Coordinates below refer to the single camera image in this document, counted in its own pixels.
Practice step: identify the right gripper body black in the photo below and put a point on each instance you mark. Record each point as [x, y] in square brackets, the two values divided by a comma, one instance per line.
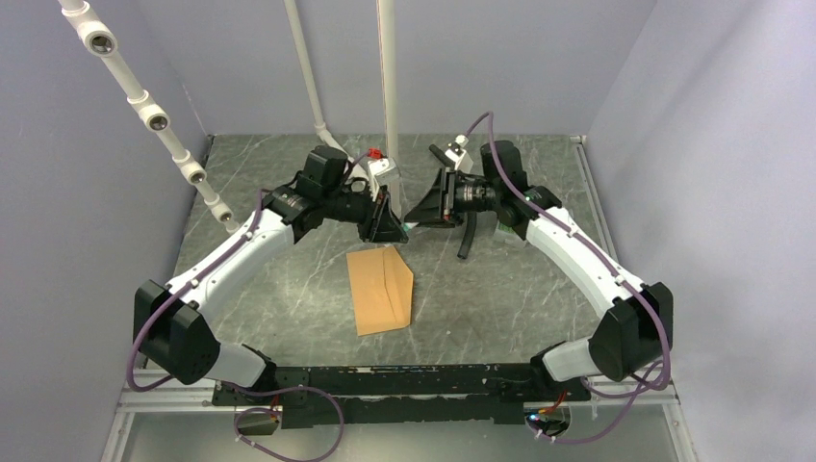
[474, 195]

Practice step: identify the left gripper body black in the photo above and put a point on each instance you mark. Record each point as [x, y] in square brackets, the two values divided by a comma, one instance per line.
[353, 207]

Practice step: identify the brown paper envelope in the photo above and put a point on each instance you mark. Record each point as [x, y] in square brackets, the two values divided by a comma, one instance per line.
[381, 287]

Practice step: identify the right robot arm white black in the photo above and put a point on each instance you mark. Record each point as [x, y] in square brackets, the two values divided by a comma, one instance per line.
[635, 318]

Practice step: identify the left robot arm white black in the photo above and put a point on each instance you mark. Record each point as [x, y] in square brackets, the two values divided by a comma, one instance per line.
[172, 321]

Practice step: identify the black foam tube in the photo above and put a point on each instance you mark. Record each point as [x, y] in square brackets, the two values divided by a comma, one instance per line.
[468, 233]

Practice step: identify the green white small box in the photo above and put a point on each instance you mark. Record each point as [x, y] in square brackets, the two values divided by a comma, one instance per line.
[507, 235]

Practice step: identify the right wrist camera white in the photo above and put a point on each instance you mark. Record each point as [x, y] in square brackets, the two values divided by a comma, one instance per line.
[459, 157]

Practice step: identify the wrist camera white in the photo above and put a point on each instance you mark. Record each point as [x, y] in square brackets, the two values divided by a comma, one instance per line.
[459, 157]
[382, 172]

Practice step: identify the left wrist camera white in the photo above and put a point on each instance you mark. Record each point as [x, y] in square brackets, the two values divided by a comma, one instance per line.
[382, 172]

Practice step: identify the aluminium frame rail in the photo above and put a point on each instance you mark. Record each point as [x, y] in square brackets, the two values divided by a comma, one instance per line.
[599, 203]

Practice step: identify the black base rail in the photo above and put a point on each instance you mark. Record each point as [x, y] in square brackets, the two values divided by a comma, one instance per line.
[501, 393]

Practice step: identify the white PVC pipe frame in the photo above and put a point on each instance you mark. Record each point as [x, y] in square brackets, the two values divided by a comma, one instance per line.
[228, 96]

